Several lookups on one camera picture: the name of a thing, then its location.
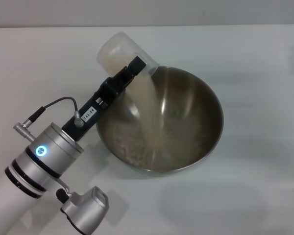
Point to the white rice grains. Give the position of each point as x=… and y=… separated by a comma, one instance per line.
x=147, y=88

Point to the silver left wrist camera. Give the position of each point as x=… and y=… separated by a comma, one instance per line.
x=88, y=208

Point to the stainless steel mixing bowl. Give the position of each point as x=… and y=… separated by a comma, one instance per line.
x=186, y=117

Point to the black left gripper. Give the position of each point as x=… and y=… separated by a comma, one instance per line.
x=93, y=112

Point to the clear plastic measuring cup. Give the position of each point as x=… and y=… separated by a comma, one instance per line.
x=122, y=46

